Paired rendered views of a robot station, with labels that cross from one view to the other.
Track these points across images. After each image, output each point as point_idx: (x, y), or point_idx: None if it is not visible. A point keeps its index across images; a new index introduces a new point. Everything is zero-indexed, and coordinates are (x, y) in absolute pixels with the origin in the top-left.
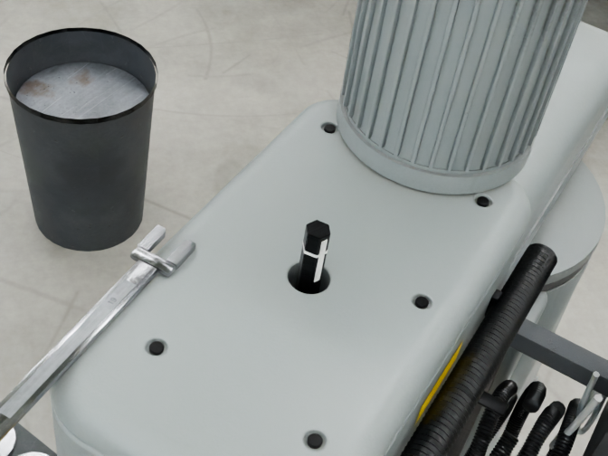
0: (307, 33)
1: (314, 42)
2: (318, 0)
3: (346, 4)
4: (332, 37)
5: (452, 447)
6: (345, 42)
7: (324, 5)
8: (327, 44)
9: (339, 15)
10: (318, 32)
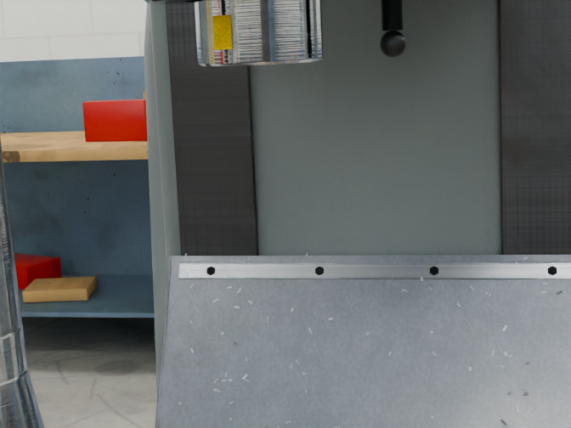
0: (49, 422)
1: (62, 427)
2: (53, 395)
3: (92, 389)
4: (85, 419)
5: (567, 82)
6: (103, 418)
7: (64, 397)
8: (80, 425)
9: (87, 400)
10: (65, 418)
